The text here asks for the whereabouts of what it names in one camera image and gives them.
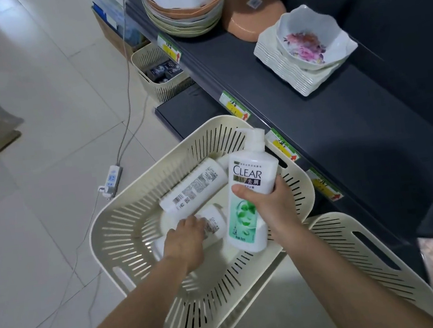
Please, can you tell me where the cream slotted plastic basket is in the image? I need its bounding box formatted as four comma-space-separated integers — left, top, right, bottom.
76, 104, 333, 328
193, 200, 433, 328

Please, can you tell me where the orange dome bowl with sticker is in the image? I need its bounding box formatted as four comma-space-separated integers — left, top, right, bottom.
219, 0, 290, 46

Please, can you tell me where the person's right hand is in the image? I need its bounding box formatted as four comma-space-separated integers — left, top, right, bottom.
230, 171, 306, 246

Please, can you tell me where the white floral bowl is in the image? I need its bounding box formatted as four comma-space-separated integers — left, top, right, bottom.
272, 0, 361, 75

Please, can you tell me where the brown cardboard tray box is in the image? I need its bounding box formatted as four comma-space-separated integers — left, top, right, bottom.
91, 1, 153, 65

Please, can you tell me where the dark grey shelf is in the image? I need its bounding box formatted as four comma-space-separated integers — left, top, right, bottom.
123, 0, 433, 328

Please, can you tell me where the green yellow price label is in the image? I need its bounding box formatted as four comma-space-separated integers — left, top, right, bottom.
305, 164, 344, 205
218, 88, 253, 124
156, 31, 183, 65
263, 125, 302, 166

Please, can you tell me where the bunch of dark blue packets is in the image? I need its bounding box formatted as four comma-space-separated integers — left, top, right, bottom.
147, 59, 185, 85

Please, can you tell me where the white wall cable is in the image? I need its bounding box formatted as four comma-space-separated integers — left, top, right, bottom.
96, 0, 154, 167

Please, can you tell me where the stack of orange cream plates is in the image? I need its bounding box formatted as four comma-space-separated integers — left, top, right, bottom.
141, 0, 233, 43

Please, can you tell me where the small cream slotted basket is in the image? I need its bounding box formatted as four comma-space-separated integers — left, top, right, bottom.
129, 37, 197, 106

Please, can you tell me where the clear blue plastic box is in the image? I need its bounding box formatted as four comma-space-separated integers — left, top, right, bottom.
88, 0, 143, 48

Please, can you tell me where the person's left hand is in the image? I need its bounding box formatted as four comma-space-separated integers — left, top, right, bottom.
158, 214, 213, 277

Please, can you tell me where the person's right forearm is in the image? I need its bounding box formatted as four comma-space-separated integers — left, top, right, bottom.
273, 204, 433, 328

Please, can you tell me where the white power strip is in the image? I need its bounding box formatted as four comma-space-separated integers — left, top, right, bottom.
95, 164, 127, 200

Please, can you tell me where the Clear pump bottle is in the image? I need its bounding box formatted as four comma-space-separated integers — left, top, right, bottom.
154, 154, 235, 216
214, 125, 290, 257

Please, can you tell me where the person's left forearm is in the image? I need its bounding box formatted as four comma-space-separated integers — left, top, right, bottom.
44, 251, 200, 328

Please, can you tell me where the grey floor cable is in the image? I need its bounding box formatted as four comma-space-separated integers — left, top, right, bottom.
70, 191, 121, 328

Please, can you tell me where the white square dish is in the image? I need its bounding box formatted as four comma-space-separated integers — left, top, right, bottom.
250, 17, 350, 103

